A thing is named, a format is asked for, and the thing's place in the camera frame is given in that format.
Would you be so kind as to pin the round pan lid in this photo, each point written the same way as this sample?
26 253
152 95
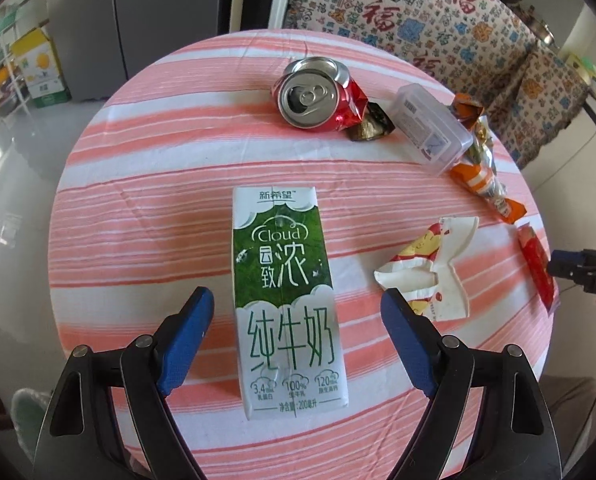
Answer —
540 27

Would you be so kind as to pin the storage shelf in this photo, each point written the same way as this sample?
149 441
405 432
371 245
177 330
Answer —
0 70

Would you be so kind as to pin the green white milk carton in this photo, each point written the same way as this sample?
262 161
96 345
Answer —
285 305

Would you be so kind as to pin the printed patterned cloth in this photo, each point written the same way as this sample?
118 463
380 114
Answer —
428 25

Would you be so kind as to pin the orange brown snack wrapper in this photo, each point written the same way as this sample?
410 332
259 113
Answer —
467 109

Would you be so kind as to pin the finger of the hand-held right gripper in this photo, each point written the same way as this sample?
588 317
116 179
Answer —
564 263

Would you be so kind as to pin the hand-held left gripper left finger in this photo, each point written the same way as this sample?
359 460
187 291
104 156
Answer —
185 347

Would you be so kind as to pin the red packet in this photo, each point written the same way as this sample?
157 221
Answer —
535 265

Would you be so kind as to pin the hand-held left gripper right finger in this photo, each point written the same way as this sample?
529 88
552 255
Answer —
409 347

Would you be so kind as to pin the grey refrigerator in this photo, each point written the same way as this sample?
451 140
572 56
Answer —
143 15

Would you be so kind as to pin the pale green cloth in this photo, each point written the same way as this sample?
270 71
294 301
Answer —
28 420

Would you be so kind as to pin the orange silver snack wrapper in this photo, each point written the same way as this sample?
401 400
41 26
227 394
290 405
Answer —
483 180

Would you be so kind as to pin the pink striped tablecloth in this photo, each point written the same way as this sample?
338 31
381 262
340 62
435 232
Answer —
178 160

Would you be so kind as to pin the yellow green cardboard box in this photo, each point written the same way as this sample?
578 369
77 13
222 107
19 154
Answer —
40 67

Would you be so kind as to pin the dark gold foil wrapper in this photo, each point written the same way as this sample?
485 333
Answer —
370 125

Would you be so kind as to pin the crushed red soda can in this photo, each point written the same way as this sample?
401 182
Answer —
305 97

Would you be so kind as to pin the clear plastic box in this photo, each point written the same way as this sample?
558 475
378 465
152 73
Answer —
428 127

